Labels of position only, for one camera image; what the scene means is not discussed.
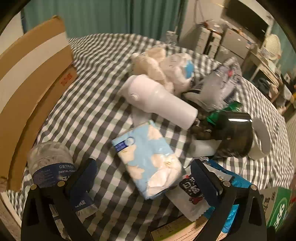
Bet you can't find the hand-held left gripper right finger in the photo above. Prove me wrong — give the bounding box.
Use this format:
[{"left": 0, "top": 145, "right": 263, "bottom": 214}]
[{"left": 190, "top": 159, "right": 268, "bottom": 241}]

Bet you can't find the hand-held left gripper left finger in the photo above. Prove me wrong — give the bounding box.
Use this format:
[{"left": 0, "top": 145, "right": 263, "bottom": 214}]
[{"left": 21, "top": 158, "right": 98, "bottom": 241}]

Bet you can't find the clear dental floss tub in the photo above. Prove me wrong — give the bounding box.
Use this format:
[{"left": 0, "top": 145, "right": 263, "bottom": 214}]
[{"left": 27, "top": 141, "right": 99, "bottom": 219}]

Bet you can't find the blue white tissue pack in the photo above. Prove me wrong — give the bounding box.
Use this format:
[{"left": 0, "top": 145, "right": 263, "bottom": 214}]
[{"left": 111, "top": 120, "right": 183, "bottom": 201}]

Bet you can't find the white bottle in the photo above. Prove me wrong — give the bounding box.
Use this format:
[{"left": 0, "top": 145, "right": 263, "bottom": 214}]
[{"left": 119, "top": 75, "right": 199, "bottom": 130}]

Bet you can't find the brown cardboard box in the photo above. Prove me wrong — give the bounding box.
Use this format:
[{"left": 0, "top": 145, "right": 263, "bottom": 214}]
[{"left": 0, "top": 15, "right": 79, "bottom": 193}]

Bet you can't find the white snack packet black label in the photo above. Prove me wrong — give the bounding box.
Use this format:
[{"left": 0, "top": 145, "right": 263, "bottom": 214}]
[{"left": 165, "top": 166, "right": 233, "bottom": 222}]

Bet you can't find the blue foil packet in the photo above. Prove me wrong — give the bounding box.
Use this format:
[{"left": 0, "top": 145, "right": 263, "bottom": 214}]
[{"left": 202, "top": 158, "right": 253, "bottom": 235}]

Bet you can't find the black cup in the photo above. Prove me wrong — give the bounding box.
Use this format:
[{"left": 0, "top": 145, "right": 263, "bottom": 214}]
[{"left": 212, "top": 111, "right": 254, "bottom": 158}]

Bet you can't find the printed paper box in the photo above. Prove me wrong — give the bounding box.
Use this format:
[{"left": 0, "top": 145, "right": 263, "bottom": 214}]
[{"left": 149, "top": 217, "right": 223, "bottom": 241}]

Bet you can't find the green snack packet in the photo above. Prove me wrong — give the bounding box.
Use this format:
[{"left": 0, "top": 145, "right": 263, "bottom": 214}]
[{"left": 206, "top": 101, "right": 242, "bottom": 124}]

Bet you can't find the green white carton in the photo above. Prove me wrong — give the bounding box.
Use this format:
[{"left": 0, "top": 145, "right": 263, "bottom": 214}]
[{"left": 264, "top": 186, "right": 293, "bottom": 233}]

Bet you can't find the grey checked bed sheet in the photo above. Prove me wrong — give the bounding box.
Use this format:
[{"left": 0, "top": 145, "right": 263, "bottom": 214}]
[{"left": 7, "top": 34, "right": 296, "bottom": 241}]

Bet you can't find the crinkled silver plastic bag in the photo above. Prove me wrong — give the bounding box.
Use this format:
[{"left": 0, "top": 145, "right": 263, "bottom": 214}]
[{"left": 184, "top": 57, "right": 243, "bottom": 112}]

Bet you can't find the white plush toy blue star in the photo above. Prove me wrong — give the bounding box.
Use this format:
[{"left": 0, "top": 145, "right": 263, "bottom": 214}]
[{"left": 131, "top": 47, "right": 196, "bottom": 95}]

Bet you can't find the wooden desk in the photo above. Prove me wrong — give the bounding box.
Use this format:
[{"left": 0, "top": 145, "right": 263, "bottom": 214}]
[{"left": 248, "top": 50, "right": 286, "bottom": 98}]

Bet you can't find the grey fridge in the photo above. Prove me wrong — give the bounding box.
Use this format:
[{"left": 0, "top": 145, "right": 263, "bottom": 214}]
[{"left": 215, "top": 27, "right": 258, "bottom": 66}]

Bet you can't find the clear water jug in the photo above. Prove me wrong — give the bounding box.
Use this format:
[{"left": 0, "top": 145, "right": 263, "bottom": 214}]
[{"left": 165, "top": 31, "right": 179, "bottom": 47}]

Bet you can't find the white fan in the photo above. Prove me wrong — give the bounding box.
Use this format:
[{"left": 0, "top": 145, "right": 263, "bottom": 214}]
[{"left": 263, "top": 34, "right": 282, "bottom": 61}]

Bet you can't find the green curtain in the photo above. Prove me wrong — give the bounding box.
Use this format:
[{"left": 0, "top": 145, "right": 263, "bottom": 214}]
[{"left": 23, "top": 0, "right": 184, "bottom": 41}]

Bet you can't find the black television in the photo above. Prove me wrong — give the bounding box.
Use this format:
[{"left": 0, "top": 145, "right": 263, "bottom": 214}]
[{"left": 225, "top": 0, "right": 274, "bottom": 42}]

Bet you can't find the dark bead bracelet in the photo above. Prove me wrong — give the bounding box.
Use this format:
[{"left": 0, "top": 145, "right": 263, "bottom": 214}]
[{"left": 191, "top": 113, "right": 214, "bottom": 142}]

